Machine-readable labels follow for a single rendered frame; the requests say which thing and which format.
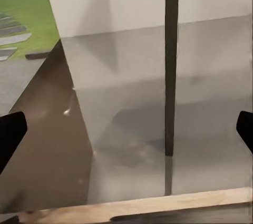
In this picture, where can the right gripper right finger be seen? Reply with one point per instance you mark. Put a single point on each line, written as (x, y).
(245, 128)

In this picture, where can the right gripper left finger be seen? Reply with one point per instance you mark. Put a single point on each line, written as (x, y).
(13, 127)

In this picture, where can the fixed window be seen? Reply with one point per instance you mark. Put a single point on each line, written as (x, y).
(28, 32)

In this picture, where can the poster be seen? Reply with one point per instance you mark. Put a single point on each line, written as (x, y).
(171, 27)

